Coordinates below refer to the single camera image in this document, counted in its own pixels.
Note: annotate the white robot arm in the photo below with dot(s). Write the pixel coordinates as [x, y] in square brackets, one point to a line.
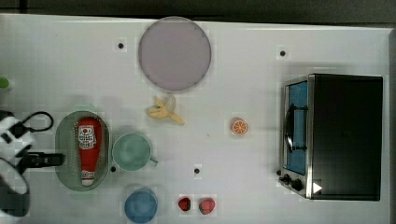
[15, 189]

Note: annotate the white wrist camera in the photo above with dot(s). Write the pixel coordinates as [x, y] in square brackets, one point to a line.
[14, 138]

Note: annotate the dark red strawberry toy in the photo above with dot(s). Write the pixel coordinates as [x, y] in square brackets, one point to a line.
[184, 204]

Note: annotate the orange slice toy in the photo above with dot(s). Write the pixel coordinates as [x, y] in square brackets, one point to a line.
[239, 126]

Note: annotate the blue cup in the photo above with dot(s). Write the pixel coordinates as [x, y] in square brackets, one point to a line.
[141, 206]

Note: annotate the small green object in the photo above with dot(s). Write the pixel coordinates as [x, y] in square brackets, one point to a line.
[4, 83]

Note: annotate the green mug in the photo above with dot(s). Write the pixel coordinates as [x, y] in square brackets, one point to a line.
[132, 151]

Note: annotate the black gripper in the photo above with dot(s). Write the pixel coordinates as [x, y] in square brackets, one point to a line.
[35, 159]

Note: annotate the peeled banana toy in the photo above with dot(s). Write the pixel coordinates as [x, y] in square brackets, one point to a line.
[165, 109]

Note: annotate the round lilac plate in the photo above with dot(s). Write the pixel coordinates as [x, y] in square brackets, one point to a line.
[174, 53]

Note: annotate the pink strawberry toy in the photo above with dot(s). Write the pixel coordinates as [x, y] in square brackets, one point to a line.
[206, 206]

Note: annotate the red ketchup bottle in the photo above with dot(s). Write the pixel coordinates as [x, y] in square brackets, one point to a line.
[89, 146]

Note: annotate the black toaster oven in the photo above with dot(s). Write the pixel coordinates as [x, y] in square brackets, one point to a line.
[332, 137]

